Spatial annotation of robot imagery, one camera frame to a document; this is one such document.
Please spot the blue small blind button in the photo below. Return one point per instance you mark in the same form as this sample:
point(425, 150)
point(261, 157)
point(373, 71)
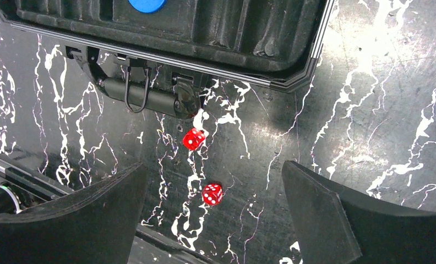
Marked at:
point(147, 6)

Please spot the red die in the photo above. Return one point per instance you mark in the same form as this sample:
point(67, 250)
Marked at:
point(193, 139)
point(212, 194)

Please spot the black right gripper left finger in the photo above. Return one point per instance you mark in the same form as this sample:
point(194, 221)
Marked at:
point(95, 224)

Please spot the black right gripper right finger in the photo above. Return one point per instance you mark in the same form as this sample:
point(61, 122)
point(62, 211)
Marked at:
point(336, 224)

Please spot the black poker set case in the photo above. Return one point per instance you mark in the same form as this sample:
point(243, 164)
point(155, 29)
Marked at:
point(161, 61)

